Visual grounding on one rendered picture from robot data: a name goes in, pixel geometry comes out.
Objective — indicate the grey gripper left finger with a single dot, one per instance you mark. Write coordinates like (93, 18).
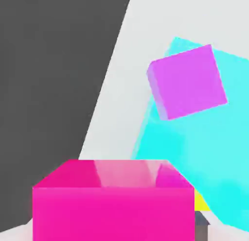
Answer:
(17, 234)

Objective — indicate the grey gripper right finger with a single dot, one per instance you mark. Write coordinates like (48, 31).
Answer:
(201, 227)

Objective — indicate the small pink cube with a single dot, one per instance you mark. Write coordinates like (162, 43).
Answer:
(112, 211)

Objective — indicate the small yellow cube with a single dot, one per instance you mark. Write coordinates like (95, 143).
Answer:
(200, 203)

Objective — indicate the small purple cube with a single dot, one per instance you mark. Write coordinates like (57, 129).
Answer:
(190, 81)

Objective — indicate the large cyan box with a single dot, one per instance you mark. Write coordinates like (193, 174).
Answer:
(214, 157)

